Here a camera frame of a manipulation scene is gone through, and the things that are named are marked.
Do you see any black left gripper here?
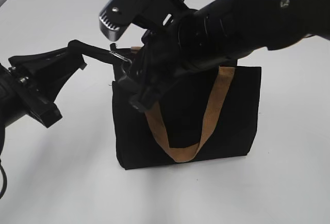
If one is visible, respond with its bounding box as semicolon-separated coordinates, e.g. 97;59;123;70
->
8;40;119;128

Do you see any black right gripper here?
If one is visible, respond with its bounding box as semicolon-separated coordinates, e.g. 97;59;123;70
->
117;30;188;112

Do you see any black canvas tote bag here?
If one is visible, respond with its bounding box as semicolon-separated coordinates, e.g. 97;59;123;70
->
112;66;261;170

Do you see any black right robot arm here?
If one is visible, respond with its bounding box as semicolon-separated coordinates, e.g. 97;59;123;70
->
121;0;329;112

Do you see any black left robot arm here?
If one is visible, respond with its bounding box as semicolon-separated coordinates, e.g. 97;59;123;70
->
1;40;121;147

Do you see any tan front bag strap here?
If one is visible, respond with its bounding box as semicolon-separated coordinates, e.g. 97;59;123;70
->
144;65;236;163

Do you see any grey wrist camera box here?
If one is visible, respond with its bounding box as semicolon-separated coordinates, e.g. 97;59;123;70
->
99;0;188;42

